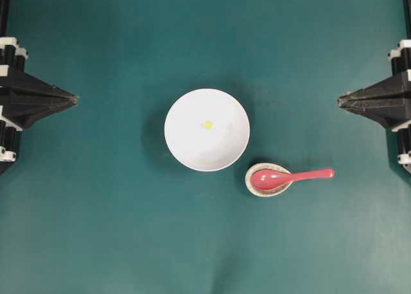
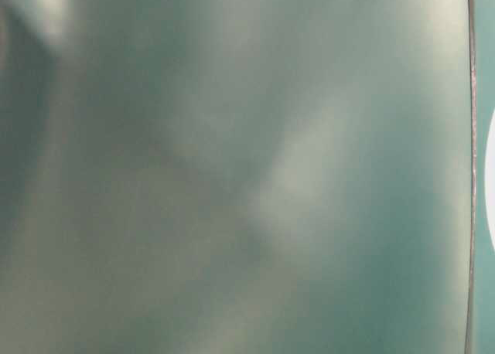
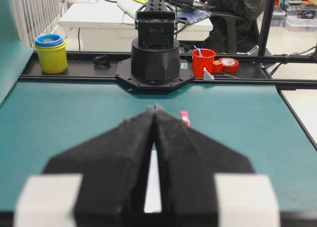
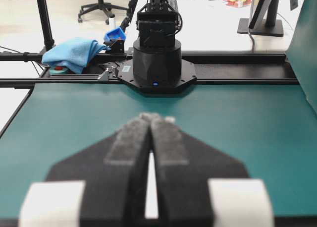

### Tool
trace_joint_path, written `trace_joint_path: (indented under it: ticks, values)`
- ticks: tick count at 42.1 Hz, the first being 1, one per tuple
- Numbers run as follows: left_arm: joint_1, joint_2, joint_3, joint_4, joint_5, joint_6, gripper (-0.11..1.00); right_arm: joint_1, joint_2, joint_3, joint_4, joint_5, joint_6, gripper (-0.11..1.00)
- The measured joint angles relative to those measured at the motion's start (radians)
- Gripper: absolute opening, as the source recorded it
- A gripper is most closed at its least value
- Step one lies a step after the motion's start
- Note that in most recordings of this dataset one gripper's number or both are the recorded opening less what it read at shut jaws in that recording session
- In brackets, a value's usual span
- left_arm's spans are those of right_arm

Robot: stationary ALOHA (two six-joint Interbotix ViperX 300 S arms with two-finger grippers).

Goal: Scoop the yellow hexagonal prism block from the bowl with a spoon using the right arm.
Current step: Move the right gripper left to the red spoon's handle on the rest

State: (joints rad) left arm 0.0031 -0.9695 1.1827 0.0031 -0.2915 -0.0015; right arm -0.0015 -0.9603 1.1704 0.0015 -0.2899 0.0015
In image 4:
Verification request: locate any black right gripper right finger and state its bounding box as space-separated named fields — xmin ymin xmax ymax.
xmin=148 ymin=116 xmax=275 ymax=227

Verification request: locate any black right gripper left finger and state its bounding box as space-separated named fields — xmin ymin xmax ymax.
xmin=19 ymin=118 xmax=152 ymax=227

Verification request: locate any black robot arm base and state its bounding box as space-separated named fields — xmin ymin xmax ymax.
xmin=117 ymin=0 xmax=197 ymax=94

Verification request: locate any teal tape roll red button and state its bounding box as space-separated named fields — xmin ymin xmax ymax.
xmin=49 ymin=66 xmax=69 ymax=76

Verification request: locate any blue microfiber cloth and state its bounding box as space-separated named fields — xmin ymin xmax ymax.
xmin=42 ymin=37 xmax=110 ymax=74

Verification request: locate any blue plastic bin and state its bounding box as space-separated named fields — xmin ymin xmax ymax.
xmin=104 ymin=26 xmax=126 ymax=45

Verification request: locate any black tripod pole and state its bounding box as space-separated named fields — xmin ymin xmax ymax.
xmin=37 ymin=0 xmax=54 ymax=55

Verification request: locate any white bottle black cap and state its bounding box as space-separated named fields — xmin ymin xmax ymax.
xmin=108 ymin=13 xmax=115 ymax=27

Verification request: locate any teal side panel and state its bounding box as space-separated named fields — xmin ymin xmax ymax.
xmin=286 ymin=0 xmax=317 ymax=110

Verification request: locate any black monitor with stand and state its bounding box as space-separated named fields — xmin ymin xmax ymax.
xmin=237 ymin=0 xmax=284 ymax=37

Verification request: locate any black office chair base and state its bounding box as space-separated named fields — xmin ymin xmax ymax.
xmin=77 ymin=0 xmax=129 ymax=25

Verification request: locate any black aluminium rail frame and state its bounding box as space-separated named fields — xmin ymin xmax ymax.
xmin=0 ymin=52 xmax=299 ymax=89

